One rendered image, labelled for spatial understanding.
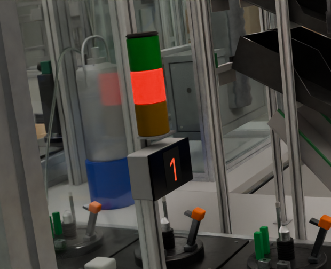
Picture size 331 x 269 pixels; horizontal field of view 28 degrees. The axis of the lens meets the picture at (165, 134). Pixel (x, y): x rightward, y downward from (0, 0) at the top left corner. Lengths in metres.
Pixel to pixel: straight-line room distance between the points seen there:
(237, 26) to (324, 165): 1.13
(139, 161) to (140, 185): 0.04
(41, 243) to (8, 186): 0.04
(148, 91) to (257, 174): 1.33
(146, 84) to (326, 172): 0.51
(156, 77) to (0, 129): 0.71
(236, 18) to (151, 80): 1.43
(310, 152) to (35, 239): 1.09
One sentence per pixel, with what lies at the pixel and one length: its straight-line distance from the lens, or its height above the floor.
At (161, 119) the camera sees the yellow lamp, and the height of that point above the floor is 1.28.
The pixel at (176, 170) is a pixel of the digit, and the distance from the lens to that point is 1.05.
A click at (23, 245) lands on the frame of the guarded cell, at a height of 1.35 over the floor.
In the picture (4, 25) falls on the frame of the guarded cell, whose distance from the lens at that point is 0.31.
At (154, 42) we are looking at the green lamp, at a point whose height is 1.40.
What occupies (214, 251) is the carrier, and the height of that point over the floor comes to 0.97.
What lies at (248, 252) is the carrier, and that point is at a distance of 1.32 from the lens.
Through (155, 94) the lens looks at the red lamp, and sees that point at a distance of 1.01.
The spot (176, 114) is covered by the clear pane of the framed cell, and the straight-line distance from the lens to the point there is 2.26.
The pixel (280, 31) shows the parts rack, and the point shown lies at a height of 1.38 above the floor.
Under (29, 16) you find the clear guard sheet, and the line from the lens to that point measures 0.87.
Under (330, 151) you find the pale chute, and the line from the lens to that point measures 1.49.
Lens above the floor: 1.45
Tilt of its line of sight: 11 degrees down
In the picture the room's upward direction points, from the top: 7 degrees counter-clockwise
